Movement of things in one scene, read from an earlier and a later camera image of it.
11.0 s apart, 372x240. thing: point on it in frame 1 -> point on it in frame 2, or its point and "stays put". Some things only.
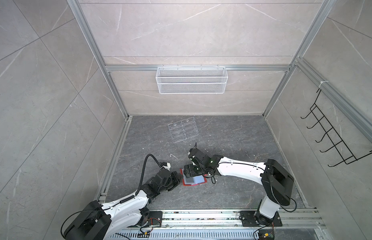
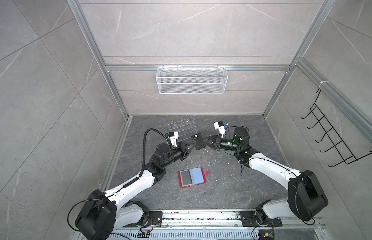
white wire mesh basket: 191,80 stays put
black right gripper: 190,169 -> 219,140
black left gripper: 175,175 -> 183,149
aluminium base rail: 227,225 stays put
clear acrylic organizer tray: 183,129 stays put
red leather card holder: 194,180 stays put
